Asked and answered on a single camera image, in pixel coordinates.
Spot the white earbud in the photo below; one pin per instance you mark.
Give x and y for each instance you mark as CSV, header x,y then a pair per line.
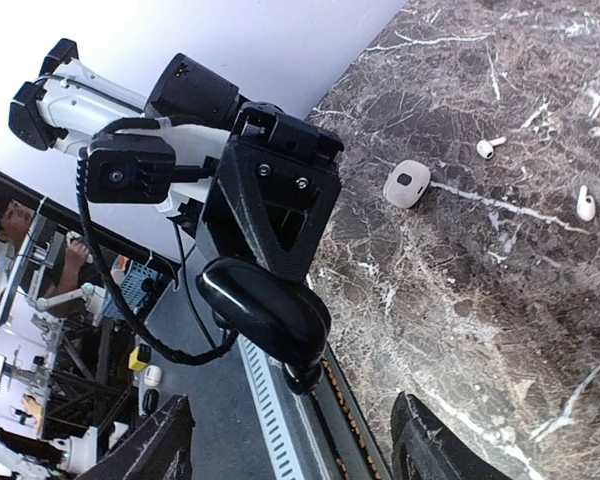
x,y
486,148
585,206

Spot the black earbud charging case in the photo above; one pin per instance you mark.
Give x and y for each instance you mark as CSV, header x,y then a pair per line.
x,y
286,320

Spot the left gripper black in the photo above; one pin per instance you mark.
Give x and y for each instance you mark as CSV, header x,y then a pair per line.
x,y
276,185

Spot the beige earbud charging case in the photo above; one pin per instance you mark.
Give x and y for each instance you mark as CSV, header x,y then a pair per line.
x,y
406,184

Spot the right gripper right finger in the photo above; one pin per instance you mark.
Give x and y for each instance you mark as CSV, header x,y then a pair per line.
x,y
425,448

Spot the black front table rail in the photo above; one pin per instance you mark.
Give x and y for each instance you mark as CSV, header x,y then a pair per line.
x,y
341,444

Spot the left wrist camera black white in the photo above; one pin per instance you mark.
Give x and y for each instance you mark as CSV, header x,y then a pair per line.
x,y
136,160

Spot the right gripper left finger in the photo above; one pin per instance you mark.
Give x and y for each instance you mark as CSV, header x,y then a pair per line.
x,y
159,449

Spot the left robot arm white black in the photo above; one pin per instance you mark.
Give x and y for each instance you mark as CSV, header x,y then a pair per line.
x,y
68,103

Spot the grey slotted cable duct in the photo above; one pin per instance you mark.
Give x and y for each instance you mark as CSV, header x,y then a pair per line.
x,y
276,433

